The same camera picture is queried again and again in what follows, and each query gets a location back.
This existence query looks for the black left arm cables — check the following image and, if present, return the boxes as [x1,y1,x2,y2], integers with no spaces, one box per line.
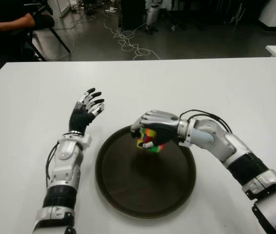
[45,142,60,188]

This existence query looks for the white panel board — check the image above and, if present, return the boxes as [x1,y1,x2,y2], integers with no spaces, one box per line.
[47,0,85,18]

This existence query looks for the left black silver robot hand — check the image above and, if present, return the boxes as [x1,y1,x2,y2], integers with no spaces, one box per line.
[69,87,105,135]

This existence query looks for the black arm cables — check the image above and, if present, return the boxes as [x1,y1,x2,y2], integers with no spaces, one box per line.
[45,142,60,188]
[180,109,233,134]

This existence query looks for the black chair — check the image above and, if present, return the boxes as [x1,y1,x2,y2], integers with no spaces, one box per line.
[25,4,72,61]

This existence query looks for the dark brown round plate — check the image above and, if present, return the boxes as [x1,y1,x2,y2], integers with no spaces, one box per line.
[95,123,197,219]

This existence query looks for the seated person in black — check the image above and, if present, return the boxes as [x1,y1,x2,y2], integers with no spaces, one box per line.
[0,0,55,81]

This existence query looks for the multicoloured Rubik's cube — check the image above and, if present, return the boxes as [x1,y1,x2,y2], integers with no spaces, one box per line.
[136,126,167,154]

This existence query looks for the tangled white floor cable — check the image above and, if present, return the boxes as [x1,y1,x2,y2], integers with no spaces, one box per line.
[103,14,162,61]

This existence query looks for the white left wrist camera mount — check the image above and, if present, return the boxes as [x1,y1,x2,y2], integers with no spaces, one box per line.
[81,136,92,149]

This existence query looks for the folded metal stand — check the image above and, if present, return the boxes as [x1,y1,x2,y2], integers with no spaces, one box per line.
[227,2,247,25]

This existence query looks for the black cabinet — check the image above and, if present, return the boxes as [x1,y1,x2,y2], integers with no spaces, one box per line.
[120,0,148,30]

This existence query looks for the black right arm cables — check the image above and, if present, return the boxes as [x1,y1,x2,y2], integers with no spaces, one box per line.
[180,109,233,134]

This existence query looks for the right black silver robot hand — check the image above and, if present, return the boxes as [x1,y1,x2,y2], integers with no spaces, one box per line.
[129,110,181,149]

